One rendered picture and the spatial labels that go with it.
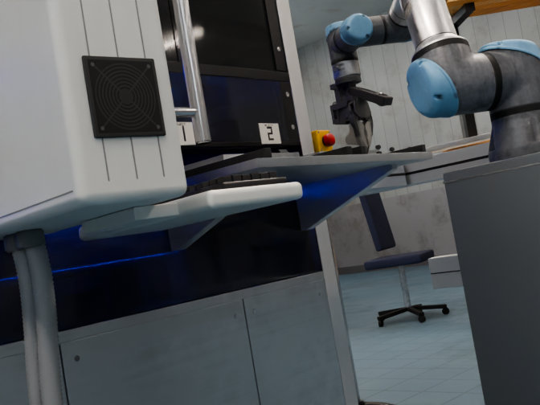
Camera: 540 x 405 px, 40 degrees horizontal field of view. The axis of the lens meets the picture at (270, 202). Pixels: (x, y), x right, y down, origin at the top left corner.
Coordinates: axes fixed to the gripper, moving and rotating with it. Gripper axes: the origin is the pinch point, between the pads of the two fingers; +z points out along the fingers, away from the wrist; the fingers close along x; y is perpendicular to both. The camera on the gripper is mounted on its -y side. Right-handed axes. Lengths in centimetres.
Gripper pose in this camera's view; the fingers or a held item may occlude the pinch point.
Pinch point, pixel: (367, 149)
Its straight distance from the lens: 200.7
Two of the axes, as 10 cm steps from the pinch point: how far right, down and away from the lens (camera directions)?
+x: -6.6, 0.7, -7.5
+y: -7.3, 1.7, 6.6
